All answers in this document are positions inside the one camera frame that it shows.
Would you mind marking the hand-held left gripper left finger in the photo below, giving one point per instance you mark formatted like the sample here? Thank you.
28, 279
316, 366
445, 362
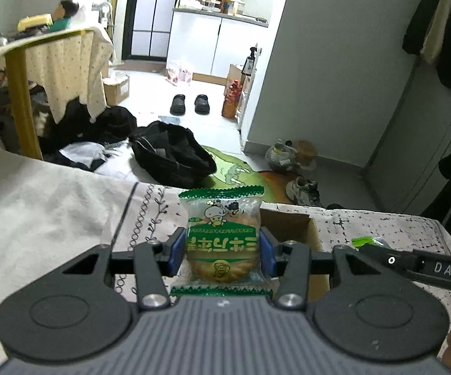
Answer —
176, 252

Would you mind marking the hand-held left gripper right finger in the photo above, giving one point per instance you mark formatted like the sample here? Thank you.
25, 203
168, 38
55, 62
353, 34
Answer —
267, 254

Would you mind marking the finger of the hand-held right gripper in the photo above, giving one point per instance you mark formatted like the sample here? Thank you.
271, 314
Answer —
399, 261

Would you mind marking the light green snack packet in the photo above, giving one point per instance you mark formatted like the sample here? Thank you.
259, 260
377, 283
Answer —
368, 241

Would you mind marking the brown cardboard box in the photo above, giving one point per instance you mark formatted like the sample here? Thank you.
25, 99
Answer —
292, 222

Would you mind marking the green cookie packet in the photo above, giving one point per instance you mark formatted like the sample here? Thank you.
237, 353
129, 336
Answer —
221, 238

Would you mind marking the grey printed blanket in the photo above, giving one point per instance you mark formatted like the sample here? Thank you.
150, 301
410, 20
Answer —
385, 222

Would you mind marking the white grey sneakers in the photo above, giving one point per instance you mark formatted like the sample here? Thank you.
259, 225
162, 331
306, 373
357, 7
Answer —
303, 190

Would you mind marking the green floor mat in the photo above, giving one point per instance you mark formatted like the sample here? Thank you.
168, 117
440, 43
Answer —
245, 172

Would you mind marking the clear trash bag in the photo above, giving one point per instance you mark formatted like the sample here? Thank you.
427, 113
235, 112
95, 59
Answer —
282, 155

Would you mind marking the black duffel bag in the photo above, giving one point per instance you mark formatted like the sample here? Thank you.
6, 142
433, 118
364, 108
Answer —
170, 152

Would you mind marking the brown round pot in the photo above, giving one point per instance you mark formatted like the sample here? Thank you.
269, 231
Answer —
307, 152

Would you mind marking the white cloth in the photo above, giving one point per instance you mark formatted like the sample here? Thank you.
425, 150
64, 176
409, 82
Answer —
81, 154

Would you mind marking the white textured blanket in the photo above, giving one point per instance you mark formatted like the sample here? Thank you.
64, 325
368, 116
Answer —
45, 211

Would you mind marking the black shoe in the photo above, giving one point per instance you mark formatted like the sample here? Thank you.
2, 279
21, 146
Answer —
178, 104
202, 104

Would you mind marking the black clothes pile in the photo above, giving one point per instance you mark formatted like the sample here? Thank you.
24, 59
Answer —
100, 123

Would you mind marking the orange plastic bottle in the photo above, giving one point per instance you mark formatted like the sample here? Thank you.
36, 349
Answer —
230, 99

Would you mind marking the small cardboard box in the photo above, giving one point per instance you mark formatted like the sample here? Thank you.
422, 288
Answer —
116, 88

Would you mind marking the pink plastic bag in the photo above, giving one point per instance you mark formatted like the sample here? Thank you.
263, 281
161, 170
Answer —
178, 72

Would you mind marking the black spray bottle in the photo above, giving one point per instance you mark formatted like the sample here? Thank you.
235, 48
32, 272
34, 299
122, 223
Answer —
250, 62

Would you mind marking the cream dotted tablecloth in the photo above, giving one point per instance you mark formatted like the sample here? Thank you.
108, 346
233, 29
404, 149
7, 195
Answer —
69, 74

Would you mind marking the white kitchen cabinet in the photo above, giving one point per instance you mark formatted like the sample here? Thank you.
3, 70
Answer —
210, 45

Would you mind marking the yellow wooden table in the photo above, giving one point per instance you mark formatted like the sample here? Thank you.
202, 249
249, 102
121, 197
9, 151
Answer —
22, 97

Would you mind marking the glass panel door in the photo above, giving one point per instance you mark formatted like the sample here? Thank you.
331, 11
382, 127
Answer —
151, 15

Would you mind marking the dark haired doll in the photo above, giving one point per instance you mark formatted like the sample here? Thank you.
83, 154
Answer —
64, 13

